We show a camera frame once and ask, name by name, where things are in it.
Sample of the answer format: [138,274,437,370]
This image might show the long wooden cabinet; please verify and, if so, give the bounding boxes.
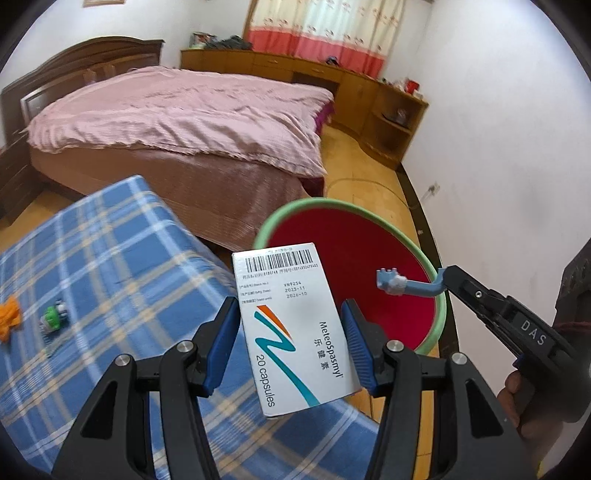
[180,48,430,172]

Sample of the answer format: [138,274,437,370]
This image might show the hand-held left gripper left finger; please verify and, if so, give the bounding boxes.
[51,296,242,480]

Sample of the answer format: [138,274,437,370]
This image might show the dark cloth pile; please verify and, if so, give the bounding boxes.
[205,36,253,52]

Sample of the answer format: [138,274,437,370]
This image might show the orange crumpled piece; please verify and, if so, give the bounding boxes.
[0,295,23,343]

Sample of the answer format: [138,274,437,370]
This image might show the pink blanket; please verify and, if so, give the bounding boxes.
[25,65,335,180]

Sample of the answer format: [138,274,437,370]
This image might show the dark wooden nightstand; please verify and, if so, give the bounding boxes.
[0,138,45,220]

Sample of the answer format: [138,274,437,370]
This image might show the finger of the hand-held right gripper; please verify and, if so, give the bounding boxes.
[442,264,509,334]

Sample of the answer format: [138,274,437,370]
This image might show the bed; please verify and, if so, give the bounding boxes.
[25,65,335,251]

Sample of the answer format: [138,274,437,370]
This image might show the blue toothbrush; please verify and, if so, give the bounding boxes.
[376,267,448,299]

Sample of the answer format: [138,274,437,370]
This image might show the person's right hand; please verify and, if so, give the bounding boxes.
[495,369,526,431]

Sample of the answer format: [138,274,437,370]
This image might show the floor cable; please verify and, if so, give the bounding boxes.
[323,176,417,209]

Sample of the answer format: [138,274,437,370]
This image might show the red bin with green rim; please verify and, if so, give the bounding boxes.
[254,197,448,356]

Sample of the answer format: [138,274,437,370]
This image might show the white medicine box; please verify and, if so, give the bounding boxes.
[232,242,363,419]

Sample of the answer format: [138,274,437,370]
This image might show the blue plaid cloth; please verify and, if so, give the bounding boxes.
[0,174,384,480]

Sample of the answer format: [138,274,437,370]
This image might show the dark wooden headboard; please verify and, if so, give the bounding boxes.
[0,39,165,148]

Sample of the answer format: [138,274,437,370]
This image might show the floral curtain with red hem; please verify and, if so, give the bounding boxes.
[244,0,394,79]

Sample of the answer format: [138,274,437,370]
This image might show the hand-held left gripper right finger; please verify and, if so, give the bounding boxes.
[341,298,539,480]

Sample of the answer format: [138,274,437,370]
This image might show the small green and white toy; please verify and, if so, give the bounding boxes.
[39,302,69,345]

